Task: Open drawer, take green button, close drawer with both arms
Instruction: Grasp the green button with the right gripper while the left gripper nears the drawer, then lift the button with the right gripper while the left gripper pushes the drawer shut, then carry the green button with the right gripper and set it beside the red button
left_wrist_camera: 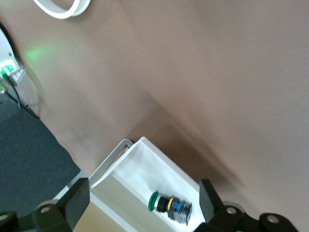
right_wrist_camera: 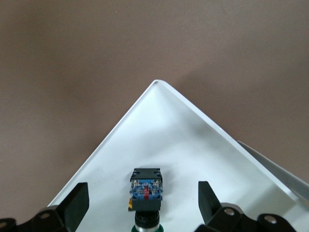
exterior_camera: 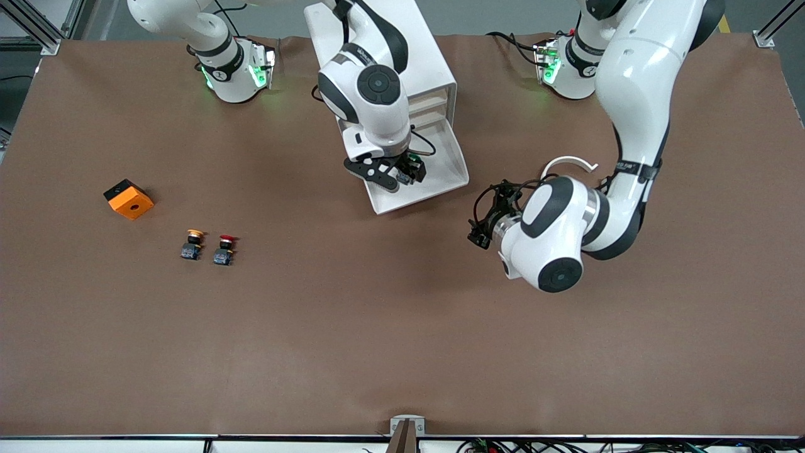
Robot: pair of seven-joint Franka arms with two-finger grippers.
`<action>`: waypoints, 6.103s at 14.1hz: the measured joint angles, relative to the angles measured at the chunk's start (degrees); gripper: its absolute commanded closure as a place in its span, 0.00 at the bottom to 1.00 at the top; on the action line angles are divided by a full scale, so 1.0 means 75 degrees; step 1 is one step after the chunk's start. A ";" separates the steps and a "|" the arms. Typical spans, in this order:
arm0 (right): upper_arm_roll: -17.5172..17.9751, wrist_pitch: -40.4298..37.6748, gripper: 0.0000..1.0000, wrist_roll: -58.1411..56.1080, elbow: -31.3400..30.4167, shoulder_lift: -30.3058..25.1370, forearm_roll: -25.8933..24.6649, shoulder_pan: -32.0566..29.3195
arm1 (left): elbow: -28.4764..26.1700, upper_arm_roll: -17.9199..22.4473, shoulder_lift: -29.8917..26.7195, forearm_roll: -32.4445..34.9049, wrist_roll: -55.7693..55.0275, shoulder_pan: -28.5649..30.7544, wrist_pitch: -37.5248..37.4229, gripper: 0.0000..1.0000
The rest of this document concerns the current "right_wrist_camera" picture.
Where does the brown paper table cover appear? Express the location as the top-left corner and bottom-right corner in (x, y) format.
(0, 0), (309, 218)

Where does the pale plastic drawer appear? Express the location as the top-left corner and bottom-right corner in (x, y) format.
(47, 79), (309, 232)

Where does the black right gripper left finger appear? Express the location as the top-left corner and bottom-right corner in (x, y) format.
(16, 182), (90, 232)

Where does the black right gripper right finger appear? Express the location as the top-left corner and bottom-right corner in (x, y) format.
(196, 180), (252, 232)

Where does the white drawer cabinet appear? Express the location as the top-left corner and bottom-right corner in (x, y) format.
(238, 140), (309, 201)

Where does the green push button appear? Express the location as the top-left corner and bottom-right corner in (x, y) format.
(127, 167), (166, 232)

